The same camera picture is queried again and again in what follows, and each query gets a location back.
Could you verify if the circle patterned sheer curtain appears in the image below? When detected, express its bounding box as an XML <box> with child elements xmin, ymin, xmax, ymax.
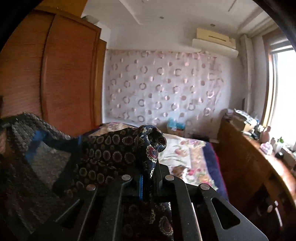
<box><xmin>104</xmin><ymin>50</ymin><xmax>224</xmax><ymax>137</ymax></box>

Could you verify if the white wall air conditioner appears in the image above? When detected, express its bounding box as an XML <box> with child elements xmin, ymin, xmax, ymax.
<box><xmin>192</xmin><ymin>28</ymin><xmax>239</xmax><ymax>58</ymax></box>

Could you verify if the wooden side cabinet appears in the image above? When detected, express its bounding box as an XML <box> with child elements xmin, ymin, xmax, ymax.
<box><xmin>214</xmin><ymin>120</ymin><xmax>295</xmax><ymax>235</ymax></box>

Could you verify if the blue tissue pack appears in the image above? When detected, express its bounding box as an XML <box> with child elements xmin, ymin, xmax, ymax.
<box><xmin>166</xmin><ymin>118</ymin><xmax>186</xmax><ymax>137</ymax></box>

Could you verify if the wooden wardrobe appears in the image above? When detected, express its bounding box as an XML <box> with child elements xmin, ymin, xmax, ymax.
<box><xmin>1</xmin><ymin>6</ymin><xmax>106</xmax><ymax>136</ymax></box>

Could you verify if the navy patterned silk garment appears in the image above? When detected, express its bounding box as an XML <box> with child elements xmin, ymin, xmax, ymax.
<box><xmin>0</xmin><ymin>112</ymin><xmax>174</xmax><ymax>241</ymax></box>

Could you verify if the bright window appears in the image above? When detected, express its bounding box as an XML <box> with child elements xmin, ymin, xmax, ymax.
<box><xmin>262</xmin><ymin>29</ymin><xmax>295</xmax><ymax>149</ymax></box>

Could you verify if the floral bed quilt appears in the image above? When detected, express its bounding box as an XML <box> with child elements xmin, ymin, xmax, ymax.
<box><xmin>79</xmin><ymin>123</ymin><xmax>228</xmax><ymax>198</ymax></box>

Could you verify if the clutter on cabinet top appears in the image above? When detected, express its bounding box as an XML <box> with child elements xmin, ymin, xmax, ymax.
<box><xmin>223</xmin><ymin>109</ymin><xmax>295</xmax><ymax>171</ymax></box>

